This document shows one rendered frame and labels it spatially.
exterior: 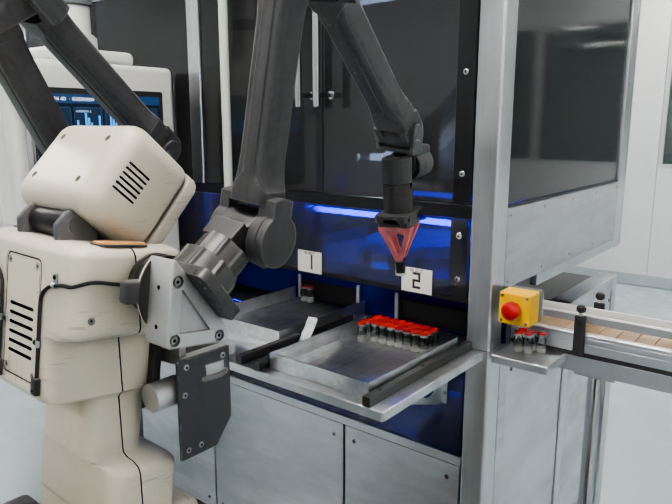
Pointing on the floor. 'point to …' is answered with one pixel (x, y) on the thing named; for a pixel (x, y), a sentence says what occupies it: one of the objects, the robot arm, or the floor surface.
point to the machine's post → (488, 242)
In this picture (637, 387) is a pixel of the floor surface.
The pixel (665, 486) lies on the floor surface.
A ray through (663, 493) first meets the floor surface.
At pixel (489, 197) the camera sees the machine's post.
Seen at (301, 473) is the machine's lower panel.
